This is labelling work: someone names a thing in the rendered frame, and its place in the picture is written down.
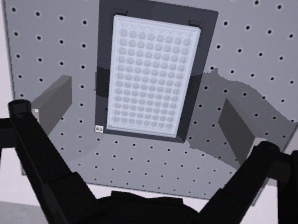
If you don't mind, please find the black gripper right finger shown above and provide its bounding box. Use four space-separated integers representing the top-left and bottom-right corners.
187 97 298 224

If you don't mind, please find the clear plastic plate lid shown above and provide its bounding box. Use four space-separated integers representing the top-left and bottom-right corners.
107 16 201 138

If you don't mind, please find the grey perforated base plate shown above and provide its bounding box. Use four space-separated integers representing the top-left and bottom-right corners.
1 0 298 201

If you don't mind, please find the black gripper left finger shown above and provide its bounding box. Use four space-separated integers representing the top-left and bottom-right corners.
0 75 118 224

